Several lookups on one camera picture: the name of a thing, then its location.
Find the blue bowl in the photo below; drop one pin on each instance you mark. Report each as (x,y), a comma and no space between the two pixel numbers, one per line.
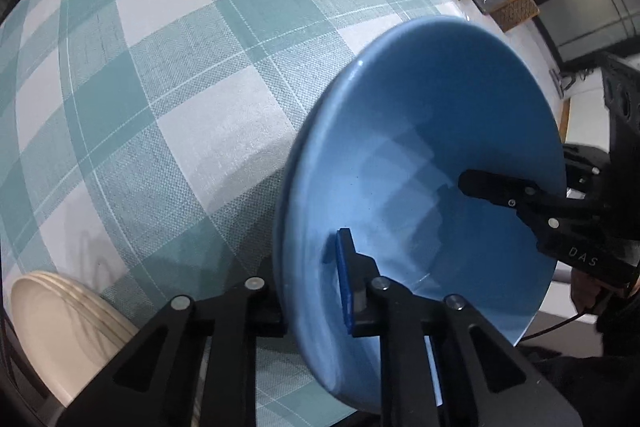
(425,107)

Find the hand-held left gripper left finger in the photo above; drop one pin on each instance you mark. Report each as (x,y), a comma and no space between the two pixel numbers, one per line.
(265,317)

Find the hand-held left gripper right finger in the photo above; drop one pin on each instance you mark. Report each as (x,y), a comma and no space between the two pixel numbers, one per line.
(345,277)

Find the person's right hand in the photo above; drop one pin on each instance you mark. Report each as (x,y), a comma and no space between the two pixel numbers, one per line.
(587,289)

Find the black framed glass door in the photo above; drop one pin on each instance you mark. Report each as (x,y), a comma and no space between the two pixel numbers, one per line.
(590,7)

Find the teal checked tablecloth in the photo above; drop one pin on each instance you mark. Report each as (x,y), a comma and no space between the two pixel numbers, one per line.
(150,57)

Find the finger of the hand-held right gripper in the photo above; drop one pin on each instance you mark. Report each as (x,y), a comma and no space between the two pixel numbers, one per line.
(582,169)
(500,192)

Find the cream round plate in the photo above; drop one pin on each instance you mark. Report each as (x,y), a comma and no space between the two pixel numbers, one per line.
(55,337)

